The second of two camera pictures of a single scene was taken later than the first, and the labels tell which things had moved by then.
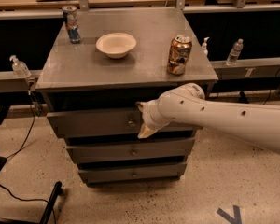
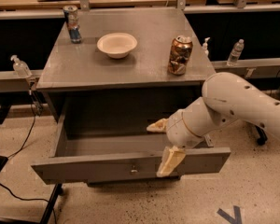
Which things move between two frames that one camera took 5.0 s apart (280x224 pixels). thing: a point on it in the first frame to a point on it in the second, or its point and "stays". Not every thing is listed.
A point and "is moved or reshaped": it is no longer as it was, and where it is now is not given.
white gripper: x=148 y=117 to x=178 y=131
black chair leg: x=56 y=191 stays
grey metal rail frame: x=25 y=80 stays
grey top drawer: x=115 y=120 is moved or reshaped
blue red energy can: x=70 y=15 stays
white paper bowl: x=116 y=45 stays
